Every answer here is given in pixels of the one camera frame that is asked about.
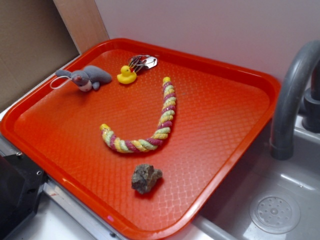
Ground multicolour braided rope toy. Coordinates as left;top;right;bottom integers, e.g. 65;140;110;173
99;77;177;154

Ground grey curved faucet spout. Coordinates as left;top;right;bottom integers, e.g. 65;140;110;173
270;40;320;160

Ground yellow rubber duck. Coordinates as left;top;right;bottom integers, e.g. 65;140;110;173
116;65;137;85

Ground grey toy sink basin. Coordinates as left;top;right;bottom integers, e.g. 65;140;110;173
193;119;320;240

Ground grey plush mouse toy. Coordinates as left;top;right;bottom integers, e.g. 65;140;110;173
50;65;112;92

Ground brown grey rock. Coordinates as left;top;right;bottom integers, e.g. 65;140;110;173
131;164;163;195

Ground wooden board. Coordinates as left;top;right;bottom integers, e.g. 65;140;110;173
53;0;110;54

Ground red plastic tray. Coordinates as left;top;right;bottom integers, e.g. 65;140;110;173
0;39;280;240

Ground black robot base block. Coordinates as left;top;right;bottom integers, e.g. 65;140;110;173
0;154;47;240

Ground metal key ring tags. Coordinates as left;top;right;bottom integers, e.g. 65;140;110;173
128;55;158;73

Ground brown cardboard panel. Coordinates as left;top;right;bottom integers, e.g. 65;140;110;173
0;0;79;111

